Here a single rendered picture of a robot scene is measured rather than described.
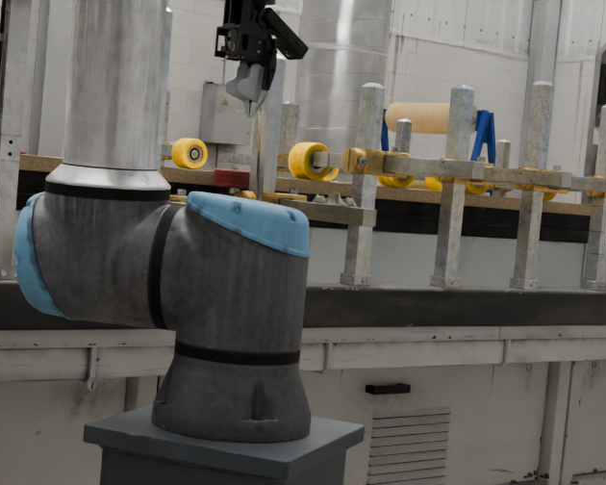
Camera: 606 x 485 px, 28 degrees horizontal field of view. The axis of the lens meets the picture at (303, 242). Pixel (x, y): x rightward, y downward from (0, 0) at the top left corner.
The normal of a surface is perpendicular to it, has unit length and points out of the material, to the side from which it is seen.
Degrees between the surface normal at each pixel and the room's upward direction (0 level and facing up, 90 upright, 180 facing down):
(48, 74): 90
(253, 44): 90
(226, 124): 90
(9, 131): 90
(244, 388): 70
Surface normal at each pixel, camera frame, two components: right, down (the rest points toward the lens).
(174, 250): -0.14, -0.29
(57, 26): 0.61, 0.10
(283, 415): 0.65, -0.25
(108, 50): -0.04, 0.10
